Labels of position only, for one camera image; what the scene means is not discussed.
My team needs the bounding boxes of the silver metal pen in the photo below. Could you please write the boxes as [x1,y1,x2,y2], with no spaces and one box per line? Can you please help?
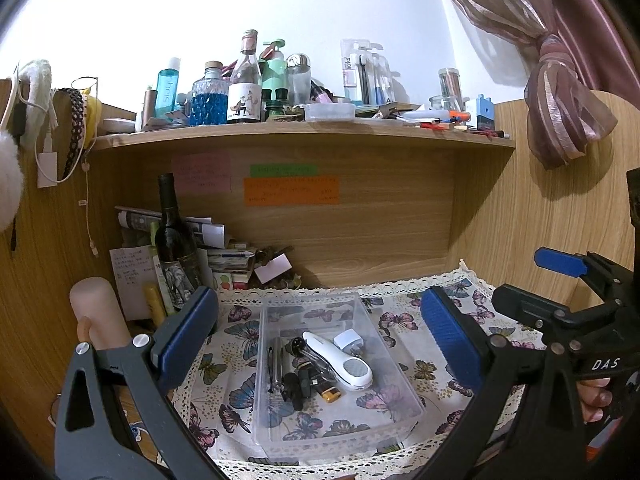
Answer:
[267,337,284,395]

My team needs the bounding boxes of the glass bottle with silver cap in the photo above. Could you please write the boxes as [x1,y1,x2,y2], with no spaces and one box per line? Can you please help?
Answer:
[285,52,314,106]

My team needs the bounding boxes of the beige cylinder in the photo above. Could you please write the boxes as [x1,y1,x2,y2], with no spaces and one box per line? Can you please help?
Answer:
[69,277,132,352]

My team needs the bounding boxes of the dark green ink bottle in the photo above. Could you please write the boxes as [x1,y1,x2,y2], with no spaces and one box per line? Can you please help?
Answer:
[263,88,291,122]

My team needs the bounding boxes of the thin pink cable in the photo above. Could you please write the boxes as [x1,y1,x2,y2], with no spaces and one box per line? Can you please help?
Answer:
[80,159,100,257]

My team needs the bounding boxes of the glass bottle with blue beads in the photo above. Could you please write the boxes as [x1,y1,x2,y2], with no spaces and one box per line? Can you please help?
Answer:
[188,61,229,127]

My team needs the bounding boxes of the yellow tube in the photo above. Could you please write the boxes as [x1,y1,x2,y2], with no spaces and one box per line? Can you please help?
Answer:
[143,282,169,329]

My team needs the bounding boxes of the pale pink note card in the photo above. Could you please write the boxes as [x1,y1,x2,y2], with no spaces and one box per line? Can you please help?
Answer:
[253,254,292,285]

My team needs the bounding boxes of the stack of papers and booklets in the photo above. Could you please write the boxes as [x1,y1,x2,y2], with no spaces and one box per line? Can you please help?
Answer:
[115,205,259,291]

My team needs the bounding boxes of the white power adapter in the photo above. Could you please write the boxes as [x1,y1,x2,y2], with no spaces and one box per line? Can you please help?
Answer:
[37,152,60,189]

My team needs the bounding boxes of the tall glass jar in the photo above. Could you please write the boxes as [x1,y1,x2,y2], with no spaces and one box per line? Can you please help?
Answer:
[438,67,464,111]

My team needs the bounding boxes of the person's right hand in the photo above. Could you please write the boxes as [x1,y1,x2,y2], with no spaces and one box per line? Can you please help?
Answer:
[579,379,615,423]

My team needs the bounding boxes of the butterfly print lace tablecloth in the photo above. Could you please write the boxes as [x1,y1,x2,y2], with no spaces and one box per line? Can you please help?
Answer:
[170,259,551,480]

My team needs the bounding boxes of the mauve striped curtain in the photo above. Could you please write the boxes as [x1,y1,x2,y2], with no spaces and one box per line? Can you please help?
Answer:
[424,0,640,171]

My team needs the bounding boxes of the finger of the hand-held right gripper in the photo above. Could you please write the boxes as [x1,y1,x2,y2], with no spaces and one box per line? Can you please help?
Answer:
[491,284,593,332]
[533,247,608,283]

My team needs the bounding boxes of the clear plastic storage container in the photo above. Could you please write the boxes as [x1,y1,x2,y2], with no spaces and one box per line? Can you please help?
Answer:
[252,291,427,461]

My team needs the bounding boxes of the clear toothbrush blister pack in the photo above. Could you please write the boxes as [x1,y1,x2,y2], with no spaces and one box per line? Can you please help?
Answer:
[340,38,374,104]
[370,50,396,103]

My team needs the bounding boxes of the yellow hanging item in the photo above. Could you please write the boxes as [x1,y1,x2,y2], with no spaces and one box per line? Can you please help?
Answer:
[82,89,104,149]

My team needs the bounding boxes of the pile of pens and markers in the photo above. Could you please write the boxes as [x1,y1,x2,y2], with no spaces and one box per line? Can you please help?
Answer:
[395,105,512,140]

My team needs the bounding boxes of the tall blue liquid bottle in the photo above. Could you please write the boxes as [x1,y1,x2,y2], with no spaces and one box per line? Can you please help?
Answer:
[154,56,181,119]

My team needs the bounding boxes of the clear lidded plastic box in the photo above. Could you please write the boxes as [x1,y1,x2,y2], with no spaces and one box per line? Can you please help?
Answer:
[303,102,357,122]

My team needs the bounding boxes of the orange sticky note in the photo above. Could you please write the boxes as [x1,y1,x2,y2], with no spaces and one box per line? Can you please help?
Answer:
[243,175,342,206]

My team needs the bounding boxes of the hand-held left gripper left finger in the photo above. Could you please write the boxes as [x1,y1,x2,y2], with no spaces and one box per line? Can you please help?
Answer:
[52,286,221,480]

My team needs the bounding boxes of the clear glass bottle animal label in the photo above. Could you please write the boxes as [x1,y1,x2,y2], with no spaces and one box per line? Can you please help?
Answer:
[227,29,264,125]

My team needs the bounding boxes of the green sticky note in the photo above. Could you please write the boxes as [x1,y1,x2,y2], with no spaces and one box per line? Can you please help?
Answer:
[250,163,319,177]

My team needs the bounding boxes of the handwritten note paper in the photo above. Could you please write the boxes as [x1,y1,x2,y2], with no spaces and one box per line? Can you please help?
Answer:
[109,246,156,322]

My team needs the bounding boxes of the pink sticky note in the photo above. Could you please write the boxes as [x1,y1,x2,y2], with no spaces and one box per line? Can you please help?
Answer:
[172,152,232,196]

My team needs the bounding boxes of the white handheld electric device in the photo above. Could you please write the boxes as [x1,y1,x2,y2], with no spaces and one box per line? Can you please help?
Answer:
[302,331,375,392]

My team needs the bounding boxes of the blue pencil sharpener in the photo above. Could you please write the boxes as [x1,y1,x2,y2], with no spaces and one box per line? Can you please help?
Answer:
[474,93,496,131]

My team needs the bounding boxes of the green pump bottle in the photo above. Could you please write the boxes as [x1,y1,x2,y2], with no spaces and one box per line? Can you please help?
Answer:
[259,38,289,94]

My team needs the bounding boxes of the wooden shelf unit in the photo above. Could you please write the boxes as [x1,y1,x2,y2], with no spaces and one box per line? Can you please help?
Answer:
[0,76,640,480]

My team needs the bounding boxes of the black plastic clip tool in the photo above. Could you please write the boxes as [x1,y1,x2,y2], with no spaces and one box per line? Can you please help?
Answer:
[282,372,321,412]

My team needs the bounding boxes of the black braided headband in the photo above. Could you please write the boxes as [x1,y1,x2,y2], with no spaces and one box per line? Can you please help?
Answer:
[62,87,86,181]

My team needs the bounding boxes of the white charger plug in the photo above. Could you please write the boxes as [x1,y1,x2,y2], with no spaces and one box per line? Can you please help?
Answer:
[333,329,366,359]

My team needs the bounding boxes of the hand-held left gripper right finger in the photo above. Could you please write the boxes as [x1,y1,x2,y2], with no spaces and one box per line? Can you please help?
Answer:
[420,286,587,480]

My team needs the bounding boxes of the white fluffy earmuffs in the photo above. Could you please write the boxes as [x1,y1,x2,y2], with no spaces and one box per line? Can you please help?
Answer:
[0,59,55,232]

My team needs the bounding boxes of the dark wine bottle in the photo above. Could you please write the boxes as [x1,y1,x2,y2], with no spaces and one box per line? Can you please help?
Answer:
[153,172,204,312]

